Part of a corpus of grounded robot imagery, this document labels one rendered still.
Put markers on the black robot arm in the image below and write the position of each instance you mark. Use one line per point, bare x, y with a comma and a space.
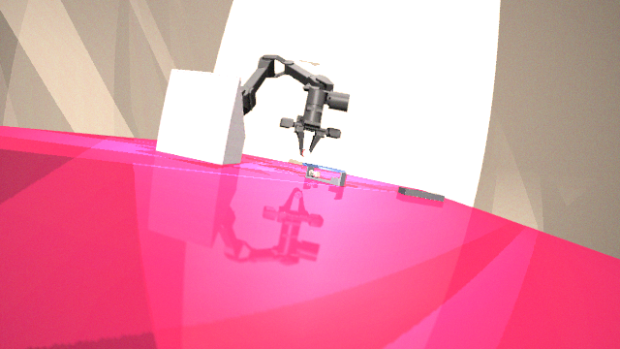
319, 87

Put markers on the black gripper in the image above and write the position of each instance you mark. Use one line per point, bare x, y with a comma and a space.
312, 117

